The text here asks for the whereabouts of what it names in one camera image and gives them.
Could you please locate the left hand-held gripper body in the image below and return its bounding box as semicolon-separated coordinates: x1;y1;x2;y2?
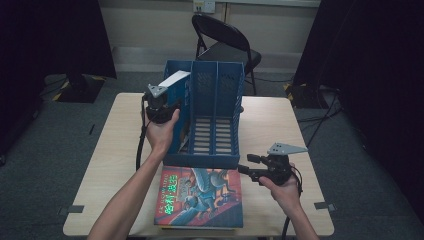
143;83;184;125

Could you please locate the black folding chair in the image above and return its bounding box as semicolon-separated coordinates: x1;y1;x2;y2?
191;13;263;96

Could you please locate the right hand-held gripper cable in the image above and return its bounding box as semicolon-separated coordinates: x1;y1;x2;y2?
281;166;304;240

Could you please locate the left hand-held gripper cable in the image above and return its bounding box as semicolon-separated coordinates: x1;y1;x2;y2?
135;94;149;172

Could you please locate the person's right hand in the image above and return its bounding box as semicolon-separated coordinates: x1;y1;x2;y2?
259;163;303;214

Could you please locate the red illustrated book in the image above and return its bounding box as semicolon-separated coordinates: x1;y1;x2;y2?
153;165;244;229

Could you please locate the black floor cable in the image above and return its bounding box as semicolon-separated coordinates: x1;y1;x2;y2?
296;89;344;148

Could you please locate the dark curtain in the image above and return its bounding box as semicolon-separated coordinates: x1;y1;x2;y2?
293;0;424;218
0;0;118;158

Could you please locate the person's left hand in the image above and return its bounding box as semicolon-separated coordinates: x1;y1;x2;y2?
143;108;181;158

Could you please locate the thick blue book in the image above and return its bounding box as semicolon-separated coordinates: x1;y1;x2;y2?
158;69;193;158

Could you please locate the blue plastic file rack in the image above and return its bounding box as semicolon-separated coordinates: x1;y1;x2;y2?
162;59;246;169

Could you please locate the black stand base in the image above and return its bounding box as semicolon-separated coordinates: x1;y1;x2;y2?
51;73;107;104
283;81;334;109

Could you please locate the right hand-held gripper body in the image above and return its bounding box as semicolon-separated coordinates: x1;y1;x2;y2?
256;142;309;187

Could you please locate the white wall socket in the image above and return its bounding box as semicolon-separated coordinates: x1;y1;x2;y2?
193;0;216;14

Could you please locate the hand-held gripper cable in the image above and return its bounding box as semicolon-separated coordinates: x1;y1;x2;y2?
135;94;149;172
281;166;304;240

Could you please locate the grey tape patch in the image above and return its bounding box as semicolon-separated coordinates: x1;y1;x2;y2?
58;204;85;216
313;201;337;213

